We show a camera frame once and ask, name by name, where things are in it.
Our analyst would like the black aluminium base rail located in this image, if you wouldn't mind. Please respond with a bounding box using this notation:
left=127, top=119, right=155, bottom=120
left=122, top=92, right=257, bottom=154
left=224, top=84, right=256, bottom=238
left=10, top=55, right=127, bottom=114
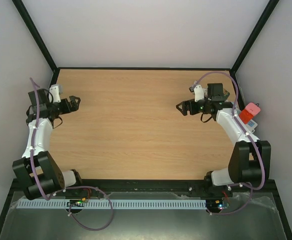
left=8, top=179, right=279, bottom=200

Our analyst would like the red cube adapter plug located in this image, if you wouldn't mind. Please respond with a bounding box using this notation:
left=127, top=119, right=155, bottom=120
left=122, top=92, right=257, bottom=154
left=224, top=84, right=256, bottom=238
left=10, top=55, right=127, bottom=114
left=239, top=109, right=254, bottom=124

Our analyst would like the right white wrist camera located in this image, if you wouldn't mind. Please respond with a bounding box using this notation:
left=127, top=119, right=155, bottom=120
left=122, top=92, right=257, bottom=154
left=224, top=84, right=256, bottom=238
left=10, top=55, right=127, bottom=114
left=189, top=81, right=207, bottom=102

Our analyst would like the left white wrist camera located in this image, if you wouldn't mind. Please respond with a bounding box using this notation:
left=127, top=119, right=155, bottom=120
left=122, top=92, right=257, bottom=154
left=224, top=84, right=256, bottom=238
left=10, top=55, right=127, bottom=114
left=48, top=84, right=63, bottom=103

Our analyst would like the pink folding socket plug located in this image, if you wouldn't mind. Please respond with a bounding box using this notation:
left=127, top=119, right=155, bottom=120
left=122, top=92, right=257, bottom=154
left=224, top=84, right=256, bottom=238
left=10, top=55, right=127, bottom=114
left=245, top=102, right=261, bottom=116

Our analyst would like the white power strip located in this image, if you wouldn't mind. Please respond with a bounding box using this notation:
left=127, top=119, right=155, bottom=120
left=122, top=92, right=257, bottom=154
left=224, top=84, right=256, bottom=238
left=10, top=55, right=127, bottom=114
left=239, top=119, right=257, bottom=133

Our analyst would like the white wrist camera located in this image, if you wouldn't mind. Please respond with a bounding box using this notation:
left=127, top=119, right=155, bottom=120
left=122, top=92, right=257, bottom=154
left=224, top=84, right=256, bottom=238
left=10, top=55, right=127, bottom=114
left=48, top=84, right=63, bottom=103
left=189, top=81, right=207, bottom=102

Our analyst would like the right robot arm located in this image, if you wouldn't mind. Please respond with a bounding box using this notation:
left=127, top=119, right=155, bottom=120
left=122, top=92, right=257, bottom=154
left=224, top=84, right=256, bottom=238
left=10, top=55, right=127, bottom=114
left=176, top=83, right=271, bottom=196

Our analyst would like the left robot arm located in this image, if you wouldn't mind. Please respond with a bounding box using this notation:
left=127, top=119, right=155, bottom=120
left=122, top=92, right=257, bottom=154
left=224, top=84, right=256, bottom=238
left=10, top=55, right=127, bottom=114
left=13, top=84, right=82, bottom=200

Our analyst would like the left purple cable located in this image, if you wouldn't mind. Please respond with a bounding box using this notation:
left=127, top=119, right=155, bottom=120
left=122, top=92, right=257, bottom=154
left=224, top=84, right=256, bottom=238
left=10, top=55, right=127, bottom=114
left=29, top=77, right=114, bottom=231

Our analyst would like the light blue cable duct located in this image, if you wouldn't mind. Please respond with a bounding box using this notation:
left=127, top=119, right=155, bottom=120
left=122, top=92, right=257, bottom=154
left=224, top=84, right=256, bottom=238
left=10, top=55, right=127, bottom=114
left=16, top=199, right=206, bottom=210

